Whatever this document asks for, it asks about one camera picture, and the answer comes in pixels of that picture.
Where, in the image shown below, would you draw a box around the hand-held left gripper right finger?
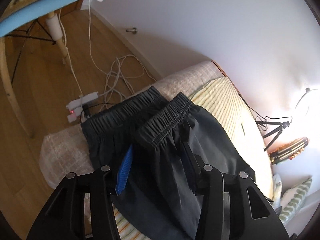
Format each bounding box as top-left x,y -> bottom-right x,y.
182,141 -> 292,240

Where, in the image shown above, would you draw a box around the white power strip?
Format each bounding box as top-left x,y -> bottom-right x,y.
66,92 -> 99,123

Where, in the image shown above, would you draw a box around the ring light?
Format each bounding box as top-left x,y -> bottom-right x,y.
294,87 -> 318,120

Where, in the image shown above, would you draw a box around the beige plaid blanket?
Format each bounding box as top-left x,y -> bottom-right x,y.
39,60 -> 228,190

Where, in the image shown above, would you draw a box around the blue chair with wooden legs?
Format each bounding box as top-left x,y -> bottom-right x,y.
0,0 -> 92,139

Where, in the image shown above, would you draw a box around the green striped pillow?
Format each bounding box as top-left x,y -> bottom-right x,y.
279,176 -> 314,224

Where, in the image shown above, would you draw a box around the striped yellow towel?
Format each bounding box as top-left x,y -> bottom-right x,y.
114,204 -> 157,240

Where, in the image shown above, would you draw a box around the cream ribbed bedspread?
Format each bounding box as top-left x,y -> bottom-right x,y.
187,76 -> 274,200

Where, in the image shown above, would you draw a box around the black pants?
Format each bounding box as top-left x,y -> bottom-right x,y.
80,86 -> 257,240

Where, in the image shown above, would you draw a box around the black power cable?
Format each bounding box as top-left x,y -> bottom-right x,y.
82,102 -> 118,118

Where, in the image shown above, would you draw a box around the thick white cable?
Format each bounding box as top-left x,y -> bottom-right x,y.
58,7 -> 84,98

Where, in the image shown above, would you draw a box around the thin white cable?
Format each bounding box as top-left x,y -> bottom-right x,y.
85,0 -> 150,105

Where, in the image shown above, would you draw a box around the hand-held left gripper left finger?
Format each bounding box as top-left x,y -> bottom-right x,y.
26,144 -> 133,240

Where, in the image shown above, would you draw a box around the colourful ornament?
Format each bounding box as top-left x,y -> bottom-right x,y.
270,137 -> 309,165

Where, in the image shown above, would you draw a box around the black tripod cable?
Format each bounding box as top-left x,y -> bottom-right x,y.
246,105 -> 269,132

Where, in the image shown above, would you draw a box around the black tripod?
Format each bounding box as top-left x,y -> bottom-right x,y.
255,116 -> 293,152

